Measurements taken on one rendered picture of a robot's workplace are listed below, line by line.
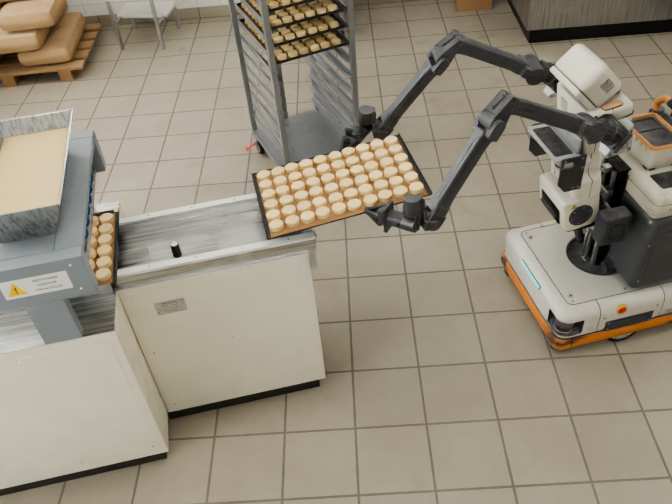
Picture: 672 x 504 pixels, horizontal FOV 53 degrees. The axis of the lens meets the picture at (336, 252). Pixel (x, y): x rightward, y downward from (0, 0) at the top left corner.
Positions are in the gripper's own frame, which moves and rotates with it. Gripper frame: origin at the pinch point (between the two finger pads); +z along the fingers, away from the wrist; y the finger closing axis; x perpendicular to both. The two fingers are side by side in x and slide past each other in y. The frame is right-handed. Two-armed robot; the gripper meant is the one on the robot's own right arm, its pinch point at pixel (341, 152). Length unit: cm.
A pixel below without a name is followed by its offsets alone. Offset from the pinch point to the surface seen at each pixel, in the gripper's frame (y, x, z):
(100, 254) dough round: -1, -50, 84
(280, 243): -6.6, 2.7, 48.3
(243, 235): -12, -17, 46
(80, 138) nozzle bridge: 25, -75, 58
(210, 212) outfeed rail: -8, -34, 44
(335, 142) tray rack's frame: -83, -80, -105
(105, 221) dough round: -1, -62, 70
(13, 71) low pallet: -73, -365, -85
